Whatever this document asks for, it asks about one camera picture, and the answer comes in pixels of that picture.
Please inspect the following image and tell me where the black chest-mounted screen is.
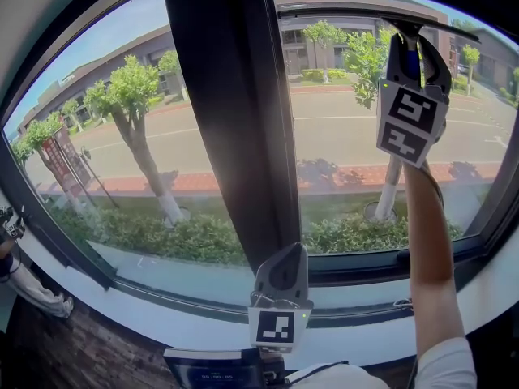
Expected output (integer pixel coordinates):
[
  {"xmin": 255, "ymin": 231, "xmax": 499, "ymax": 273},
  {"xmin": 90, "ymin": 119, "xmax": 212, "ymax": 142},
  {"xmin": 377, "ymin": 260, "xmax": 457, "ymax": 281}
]
[{"xmin": 163, "ymin": 347, "xmax": 287, "ymax": 389}]

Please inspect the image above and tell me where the metal squeegee with blue handle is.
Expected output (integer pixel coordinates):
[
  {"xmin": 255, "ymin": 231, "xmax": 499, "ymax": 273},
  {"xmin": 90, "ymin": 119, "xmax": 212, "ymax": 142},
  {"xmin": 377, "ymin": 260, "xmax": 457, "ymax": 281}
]
[{"xmin": 277, "ymin": 8, "xmax": 483, "ymax": 83}]

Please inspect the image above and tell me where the person's right forearm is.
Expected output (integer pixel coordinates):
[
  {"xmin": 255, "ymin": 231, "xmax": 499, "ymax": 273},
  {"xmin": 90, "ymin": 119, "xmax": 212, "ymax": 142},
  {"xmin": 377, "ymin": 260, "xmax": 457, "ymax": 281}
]
[{"xmin": 402, "ymin": 160, "xmax": 466, "ymax": 358}]

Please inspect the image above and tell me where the black lanyard cable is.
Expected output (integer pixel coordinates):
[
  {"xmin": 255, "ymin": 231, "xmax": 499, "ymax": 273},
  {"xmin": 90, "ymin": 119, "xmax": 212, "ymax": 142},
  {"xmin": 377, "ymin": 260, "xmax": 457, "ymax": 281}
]
[{"xmin": 298, "ymin": 360, "xmax": 350, "ymax": 376}]

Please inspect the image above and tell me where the window with dark frame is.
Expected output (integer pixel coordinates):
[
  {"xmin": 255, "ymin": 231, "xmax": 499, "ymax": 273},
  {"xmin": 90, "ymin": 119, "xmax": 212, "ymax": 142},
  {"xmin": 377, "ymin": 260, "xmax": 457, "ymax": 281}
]
[{"xmin": 0, "ymin": 0, "xmax": 519, "ymax": 327}]

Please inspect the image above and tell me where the red sign board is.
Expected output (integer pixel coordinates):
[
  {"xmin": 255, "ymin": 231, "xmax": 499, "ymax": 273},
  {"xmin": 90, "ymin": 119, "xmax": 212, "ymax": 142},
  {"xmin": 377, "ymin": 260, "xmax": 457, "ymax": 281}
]
[{"xmin": 39, "ymin": 125, "xmax": 95, "ymax": 204}]

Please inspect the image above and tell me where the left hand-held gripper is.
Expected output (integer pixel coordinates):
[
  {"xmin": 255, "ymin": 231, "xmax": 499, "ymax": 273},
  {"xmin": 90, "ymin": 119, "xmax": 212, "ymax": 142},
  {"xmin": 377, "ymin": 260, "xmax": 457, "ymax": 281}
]
[{"xmin": 247, "ymin": 242, "xmax": 315, "ymax": 355}]

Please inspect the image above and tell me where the large window glass pane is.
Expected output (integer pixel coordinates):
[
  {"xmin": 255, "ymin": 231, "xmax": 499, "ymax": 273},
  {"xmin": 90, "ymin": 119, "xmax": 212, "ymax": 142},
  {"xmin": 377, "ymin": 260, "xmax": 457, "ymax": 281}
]
[{"xmin": 2, "ymin": 0, "xmax": 260, "ymax": 311}]

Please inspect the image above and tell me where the brown grey building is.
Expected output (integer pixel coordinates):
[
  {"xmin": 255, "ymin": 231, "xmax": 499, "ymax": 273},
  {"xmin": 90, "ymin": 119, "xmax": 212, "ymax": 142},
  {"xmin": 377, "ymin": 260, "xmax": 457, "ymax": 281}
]
[{"xmin": 15, "ymin": 0, "xmax": 519, "ymax": 137}]

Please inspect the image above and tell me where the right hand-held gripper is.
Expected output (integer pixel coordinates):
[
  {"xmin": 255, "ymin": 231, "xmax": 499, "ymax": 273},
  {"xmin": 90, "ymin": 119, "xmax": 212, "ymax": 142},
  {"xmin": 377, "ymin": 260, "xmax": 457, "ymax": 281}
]
[{"xmin": 375, "ymin": 32, "xmax": 453, "ymax": 169}]

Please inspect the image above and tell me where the white window sill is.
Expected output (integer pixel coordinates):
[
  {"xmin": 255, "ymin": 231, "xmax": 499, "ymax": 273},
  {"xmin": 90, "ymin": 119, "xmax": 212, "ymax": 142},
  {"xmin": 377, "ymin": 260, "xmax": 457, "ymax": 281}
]
[{"xmin": 7, "ymin": 233, "xmax": 519, "ymax": 368}]

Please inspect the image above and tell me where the hinged window glass pane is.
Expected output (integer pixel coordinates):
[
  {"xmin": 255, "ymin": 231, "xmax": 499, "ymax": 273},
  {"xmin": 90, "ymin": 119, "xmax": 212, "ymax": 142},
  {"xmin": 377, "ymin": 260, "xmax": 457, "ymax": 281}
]
[{"xmin": 270, "ymin": 0, "xmax": 519, "ymax": 255}]

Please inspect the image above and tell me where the person's white shirt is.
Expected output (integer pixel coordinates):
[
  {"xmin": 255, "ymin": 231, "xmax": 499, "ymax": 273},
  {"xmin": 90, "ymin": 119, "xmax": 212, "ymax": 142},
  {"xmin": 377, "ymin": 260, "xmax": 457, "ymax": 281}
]
[{"xmin": 283, "ymin": 336, "xmax": 478, "ymax": 389}]

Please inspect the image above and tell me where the tree with white-painted trunk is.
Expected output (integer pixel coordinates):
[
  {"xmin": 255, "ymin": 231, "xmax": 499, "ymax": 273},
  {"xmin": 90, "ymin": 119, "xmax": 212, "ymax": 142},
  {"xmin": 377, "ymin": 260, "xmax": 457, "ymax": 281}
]
[
  {"xmin": 343, "ymin": 28, "xmax": 409, "ymax": 223},
  {"xmin": 84, "ymin": 53, "xmax": 191, "ymax": 229}
]

